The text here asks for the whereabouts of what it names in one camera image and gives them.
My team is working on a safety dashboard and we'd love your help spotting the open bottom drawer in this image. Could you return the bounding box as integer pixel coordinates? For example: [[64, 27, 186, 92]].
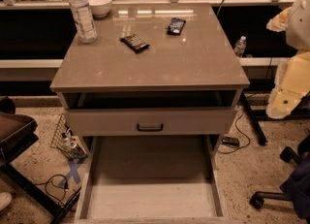
[[75, 136, 228, 224]]

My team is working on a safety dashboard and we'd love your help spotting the black power adapter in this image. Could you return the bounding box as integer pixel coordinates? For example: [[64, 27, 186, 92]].
[[222, 137, 239, 147]]

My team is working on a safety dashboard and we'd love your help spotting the black cable at left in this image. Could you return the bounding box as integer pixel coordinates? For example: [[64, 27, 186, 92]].
[[34, 174, 81, 224]]

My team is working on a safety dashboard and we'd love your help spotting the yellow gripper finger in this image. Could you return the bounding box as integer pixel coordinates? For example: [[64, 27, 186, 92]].
[[265, 51, 310, 119], [266, 8, 291, 32]]

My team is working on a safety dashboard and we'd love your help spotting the blue tape cross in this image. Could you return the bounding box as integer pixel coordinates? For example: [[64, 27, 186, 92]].
[[59, 159, 83, 186]]

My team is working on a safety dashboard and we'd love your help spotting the wire basket with items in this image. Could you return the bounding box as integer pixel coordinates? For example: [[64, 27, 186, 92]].
[[50, 115, 87, 159]]

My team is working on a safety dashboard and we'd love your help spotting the black cable on floor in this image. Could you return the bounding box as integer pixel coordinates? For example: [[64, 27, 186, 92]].
[[217, 109, 252, 155]]

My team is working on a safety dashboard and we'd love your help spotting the white ceramic bowl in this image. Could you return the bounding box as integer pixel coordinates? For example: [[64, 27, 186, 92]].
[[88, 0, 112, 17]]

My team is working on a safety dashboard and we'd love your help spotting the grey drawer cabinet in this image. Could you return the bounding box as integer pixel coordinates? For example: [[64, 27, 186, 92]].
[[49, 2, 251, 224]]

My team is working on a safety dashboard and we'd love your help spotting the dark chair at left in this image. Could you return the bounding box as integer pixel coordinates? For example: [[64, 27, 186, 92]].
[[0, 96, 62, 216]]

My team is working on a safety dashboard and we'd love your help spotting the white shoe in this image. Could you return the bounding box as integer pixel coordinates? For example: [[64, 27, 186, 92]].
[[0, 192, 12, 210]]

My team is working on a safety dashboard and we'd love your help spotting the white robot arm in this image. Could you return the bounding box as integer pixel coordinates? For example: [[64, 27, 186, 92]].
[[265, 0, 310, 119]]

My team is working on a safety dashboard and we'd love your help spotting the clear plastic water bottle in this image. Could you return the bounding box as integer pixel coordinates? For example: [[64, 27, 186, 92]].
[[69, 0, 97, 44]]

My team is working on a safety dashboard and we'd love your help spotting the black office chair base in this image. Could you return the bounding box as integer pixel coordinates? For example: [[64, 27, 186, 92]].
[[249, 135, 310, 224]]

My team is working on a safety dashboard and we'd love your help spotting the closed drawer with black handle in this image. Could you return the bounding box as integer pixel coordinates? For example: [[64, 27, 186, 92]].
[[64, 108, 237, 137]]

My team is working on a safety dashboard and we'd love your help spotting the small water bottle on ledge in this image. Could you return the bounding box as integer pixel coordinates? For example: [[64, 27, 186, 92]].
[[233, 36, 246, 57]]

